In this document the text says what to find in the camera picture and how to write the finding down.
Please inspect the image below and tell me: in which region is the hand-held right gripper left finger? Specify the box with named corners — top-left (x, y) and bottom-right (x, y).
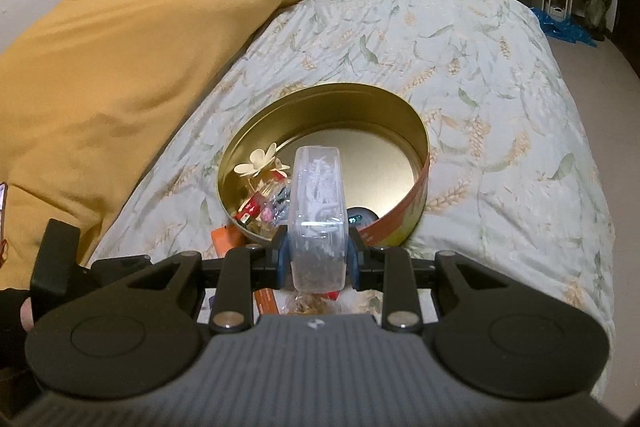
top-left (100, 229), bottom-right (292, 335)

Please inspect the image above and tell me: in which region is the clear bag of candies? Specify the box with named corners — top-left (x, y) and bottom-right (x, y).
top-left (234, 179), bottom-right (293, 230)

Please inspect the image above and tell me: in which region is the floral bedsheet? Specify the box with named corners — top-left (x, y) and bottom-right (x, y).
top-left (90, 0), bottom-right (617, 343)

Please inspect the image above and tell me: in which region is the orange squeeze tube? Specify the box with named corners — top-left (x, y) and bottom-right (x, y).
top-left (210, 228), bottom-right (282, 318)

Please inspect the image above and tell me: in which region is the blue plastic bag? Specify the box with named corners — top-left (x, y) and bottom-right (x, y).
top-left (529, 6), bottom-right (599, 48)

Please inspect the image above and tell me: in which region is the clear plastic case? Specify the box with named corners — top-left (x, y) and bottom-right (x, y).
top-left (286, 146), bottom-right (349, 295)

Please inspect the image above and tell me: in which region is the person's left hand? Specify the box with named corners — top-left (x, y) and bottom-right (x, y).
top-left (0, 288), bottom-right (37, 360)

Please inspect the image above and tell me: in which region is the yellow blanket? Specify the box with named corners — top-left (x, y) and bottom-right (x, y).
top-left (0, 0), bottom-right (307, 305)

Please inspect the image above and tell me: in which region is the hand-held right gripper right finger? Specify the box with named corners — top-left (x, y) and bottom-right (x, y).
top-left (349, 227), bottom-right (522, 334)

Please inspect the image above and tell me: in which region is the dark round device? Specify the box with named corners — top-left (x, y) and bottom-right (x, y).
top-left (345, 207), bottom-right (382, 231)

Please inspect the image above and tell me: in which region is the soft tissue pack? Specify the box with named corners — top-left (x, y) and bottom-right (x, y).
top-left (282, 289), bottom-right (383, 317)

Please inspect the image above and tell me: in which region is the cream flower hair claw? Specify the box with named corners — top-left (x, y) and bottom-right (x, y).
top-left (233, 145), bottom-right (292, 181)

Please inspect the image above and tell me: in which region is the round yellow green tin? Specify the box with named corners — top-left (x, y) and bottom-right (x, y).
top-left (216, 83), bottom-right (431, 249)

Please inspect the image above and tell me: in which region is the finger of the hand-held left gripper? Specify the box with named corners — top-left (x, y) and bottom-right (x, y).
top-left (82, 256), bottom-right (153, 282)

